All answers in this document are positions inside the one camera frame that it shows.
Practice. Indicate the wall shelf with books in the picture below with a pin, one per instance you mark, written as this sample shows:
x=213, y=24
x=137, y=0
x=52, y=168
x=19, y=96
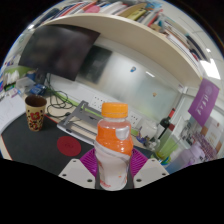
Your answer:
x=140, y=36

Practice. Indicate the white open notebook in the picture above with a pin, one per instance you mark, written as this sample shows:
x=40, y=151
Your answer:
x=10, y=113

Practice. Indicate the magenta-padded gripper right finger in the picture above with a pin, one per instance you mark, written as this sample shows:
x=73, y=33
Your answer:
x=151, y=171

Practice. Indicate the clear plastic box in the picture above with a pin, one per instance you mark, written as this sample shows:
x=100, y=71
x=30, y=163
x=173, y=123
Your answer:
x=25, y=85

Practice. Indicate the large purple water bottle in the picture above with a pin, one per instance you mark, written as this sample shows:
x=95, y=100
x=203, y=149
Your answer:
x=190, y=156

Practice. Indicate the white round jar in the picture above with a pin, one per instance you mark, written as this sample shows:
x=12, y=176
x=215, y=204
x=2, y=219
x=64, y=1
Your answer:
x=148, y=130

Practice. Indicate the dark wine bottle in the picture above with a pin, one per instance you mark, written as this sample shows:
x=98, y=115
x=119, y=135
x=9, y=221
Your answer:
x=164, y=125

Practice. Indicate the purple hanging pennant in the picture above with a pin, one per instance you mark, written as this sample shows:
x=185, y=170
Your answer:
x=203, y=103

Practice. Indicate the small blue box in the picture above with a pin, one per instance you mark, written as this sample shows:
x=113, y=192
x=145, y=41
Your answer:
x=37, y=89

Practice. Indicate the flat round red coaster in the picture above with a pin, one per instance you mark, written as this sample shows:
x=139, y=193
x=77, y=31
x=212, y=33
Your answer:
x=68, y=146

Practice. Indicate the white wall socket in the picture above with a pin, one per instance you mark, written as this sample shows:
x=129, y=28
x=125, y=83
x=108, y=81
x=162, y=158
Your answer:
x=96, y=102
x=135, y=119

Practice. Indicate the green translucent cup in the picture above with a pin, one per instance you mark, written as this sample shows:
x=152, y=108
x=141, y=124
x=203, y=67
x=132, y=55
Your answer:
x=166, y=148

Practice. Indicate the group photo poster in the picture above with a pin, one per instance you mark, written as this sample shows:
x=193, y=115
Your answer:
x=210, y=143

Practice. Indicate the rectangular ceiling light panel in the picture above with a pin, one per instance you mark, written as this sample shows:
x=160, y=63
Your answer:
x=210, y=69

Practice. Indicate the black computer monitor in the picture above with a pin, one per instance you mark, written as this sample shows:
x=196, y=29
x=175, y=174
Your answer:
x=58, y=50

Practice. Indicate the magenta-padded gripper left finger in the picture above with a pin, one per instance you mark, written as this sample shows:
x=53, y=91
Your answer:
x=75, y=171

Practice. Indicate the orange-capped drink bottle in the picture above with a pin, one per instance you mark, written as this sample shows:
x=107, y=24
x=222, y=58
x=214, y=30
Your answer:
x=113, y=140

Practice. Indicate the brown floral patterned cup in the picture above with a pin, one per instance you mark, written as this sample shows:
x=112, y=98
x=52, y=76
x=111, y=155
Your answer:
x=35, y=115

